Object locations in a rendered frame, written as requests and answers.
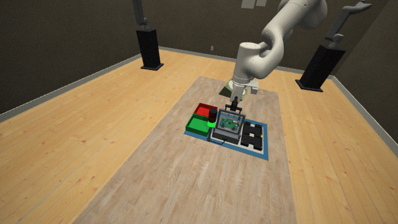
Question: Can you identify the red open box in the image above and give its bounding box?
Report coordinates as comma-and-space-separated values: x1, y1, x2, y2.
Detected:
194, 103, 218, 117

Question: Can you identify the green bin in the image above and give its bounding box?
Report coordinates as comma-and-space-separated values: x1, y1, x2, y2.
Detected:
186, 114, 210, 137

